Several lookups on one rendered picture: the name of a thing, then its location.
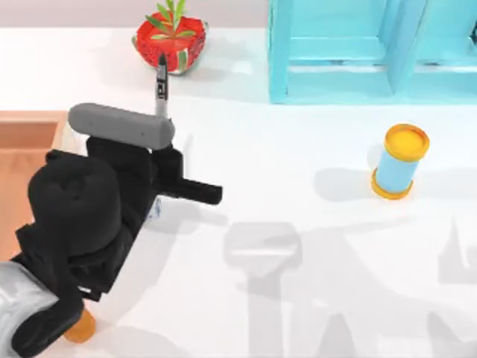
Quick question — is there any pale grey rounded box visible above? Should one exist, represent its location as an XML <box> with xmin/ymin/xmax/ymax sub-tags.
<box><xmin>67</xmin><ymin>103</ymin><xmax>175</xmax><ymax>151</ymax></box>

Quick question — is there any red plant pot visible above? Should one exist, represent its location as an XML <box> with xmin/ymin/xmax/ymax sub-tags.
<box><xmin>132</xmin><ymin>0</ymin><xmax>209</xmax><ymax>75</ymax></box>

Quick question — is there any salmon-coloured shallow box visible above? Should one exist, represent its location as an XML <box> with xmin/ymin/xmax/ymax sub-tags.
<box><xmin>0</xmin><ymin>110</ymin><xmax>70</xmax><ymax>259</ymax></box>

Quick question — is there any orange cylinder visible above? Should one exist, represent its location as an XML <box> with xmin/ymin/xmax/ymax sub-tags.
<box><xmin>63</xmin><ymin>309</ymin><xmax>96</xmax><ymax>344</ymax></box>

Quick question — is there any light blue rack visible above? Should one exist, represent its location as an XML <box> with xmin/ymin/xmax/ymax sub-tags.
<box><xmin>267</xmin><ymin>0</ymin><xmax>477</xmax><ymax>106</ymax></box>

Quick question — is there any blue and yellow can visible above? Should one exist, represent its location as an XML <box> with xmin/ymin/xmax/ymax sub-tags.
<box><xmin>370</xmin><ymin>123</ymin><xmax>431</xmax><ymax>201</ymax></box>

